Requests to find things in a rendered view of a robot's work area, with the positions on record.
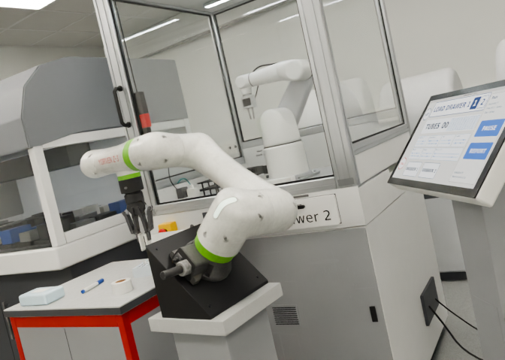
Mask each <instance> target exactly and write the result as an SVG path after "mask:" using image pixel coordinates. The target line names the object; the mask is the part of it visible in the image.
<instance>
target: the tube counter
mask: <svg viewBox="0 0 505 360"><path fill-rule="evenodd" d="M480 116H481V114H477V115H470V116H458V117H452V118H445V120H444V122H443V124H442V126H441V128H440V130H439V132H454V131H466V130H473V129H474V127H475V125H476V123H477V121H478V119H479V118H480Z"/></svg>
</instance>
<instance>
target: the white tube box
mask: <svg viewBox="0 0 505 360"><path fill-rule="evenodd" d="M146 261H147V265H144V262H142V263H140V264H139V265H138V266H136V267H134V268H132V272H133V275H134V278H138V277H147V276H152V271H151V268H150V263H149V262H148V259H147V260H146Z"/></svg>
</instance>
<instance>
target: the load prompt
mask: <svg viewBox="0 0 505 360"><path fill-rule="evenodd" d="M491 94H492V92H487V93H483V94H478V95H472V96H468V97H463V98H456V99H452V100H448V101H440V102H437V103H436V104H435V106H434V109H433V110H432V112H431V115H430V116H429V117H436V116H446V115H452V114H458V113H468V112H474V111H480V110H484V108H485V106H486V104H487V102H488V100H489V98H490V96H491Z"/></svg>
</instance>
